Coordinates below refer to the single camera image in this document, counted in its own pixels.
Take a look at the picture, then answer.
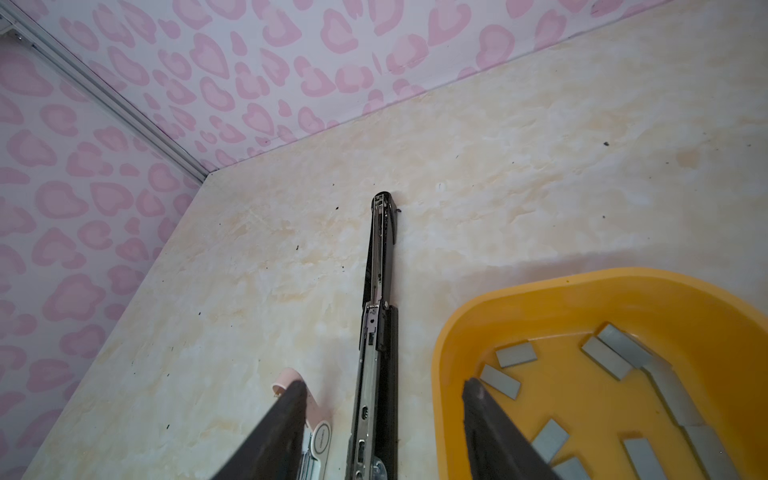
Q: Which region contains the yellow plastic tray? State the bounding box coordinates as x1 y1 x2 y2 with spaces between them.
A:
432 268 767 479

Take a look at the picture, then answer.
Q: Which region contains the aluminium frame bar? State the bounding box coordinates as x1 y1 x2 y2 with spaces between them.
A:
1 1 209 184

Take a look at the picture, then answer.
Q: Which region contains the staple strip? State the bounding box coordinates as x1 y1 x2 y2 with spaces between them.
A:
495 341 537 369
480 364 521 400
581 336 634 381
597 324 741 479
531 419 570 464
622 438 667 480

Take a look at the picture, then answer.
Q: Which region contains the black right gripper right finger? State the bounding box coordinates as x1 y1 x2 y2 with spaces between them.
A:
462 378 558 480

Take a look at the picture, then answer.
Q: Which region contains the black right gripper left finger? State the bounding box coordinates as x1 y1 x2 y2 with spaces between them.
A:
212 380 308 480

